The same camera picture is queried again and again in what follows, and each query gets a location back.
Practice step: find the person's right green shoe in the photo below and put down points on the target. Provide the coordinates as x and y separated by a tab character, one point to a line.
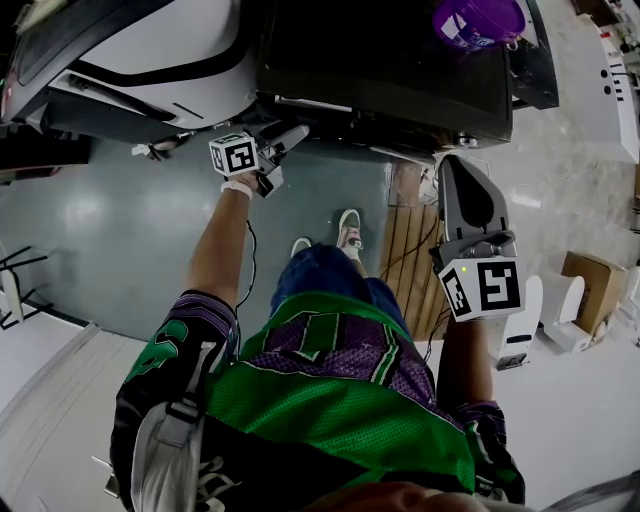
349	225

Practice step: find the white and black appliance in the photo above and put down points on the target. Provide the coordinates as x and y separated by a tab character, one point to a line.
125	60

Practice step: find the person's right forearm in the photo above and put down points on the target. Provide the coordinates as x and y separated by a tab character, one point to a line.
462	360

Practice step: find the blue jeans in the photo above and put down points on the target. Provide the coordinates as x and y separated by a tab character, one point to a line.
325	275

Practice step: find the white plastic seat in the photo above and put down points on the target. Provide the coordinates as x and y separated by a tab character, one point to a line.
565	315

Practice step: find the cardboard box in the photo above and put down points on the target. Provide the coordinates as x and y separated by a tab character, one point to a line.
595	290

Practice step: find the purple plastic bucket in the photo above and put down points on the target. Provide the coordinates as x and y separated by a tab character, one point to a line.
475	22

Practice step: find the person's green shoe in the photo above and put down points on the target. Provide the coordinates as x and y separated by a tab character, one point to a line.
349	225
301	246

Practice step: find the white panel with black slots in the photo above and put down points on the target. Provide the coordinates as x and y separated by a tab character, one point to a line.
617	85

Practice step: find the green and purple jersey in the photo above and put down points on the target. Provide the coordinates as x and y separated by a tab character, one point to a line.
325	400

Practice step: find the wooden slatted board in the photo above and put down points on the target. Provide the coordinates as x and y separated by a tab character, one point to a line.
412	265

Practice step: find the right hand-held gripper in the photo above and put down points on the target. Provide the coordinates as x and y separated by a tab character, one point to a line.
482	287

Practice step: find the white dispenser unit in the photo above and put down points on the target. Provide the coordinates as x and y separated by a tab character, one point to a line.
517	330

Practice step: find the white wristband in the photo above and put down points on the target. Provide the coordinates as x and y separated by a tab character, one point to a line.
235	188

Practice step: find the person's left forearm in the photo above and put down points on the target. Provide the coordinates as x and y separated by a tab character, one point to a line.
215	250

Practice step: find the person's left green shoe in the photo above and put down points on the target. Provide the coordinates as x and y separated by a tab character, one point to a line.
301	246

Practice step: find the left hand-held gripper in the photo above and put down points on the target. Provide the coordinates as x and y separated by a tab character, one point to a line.
235	156

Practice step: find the grey shoulder bag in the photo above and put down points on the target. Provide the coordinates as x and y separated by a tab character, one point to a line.
160	450

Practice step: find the black metal stand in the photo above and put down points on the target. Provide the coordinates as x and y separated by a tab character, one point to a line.
20	295

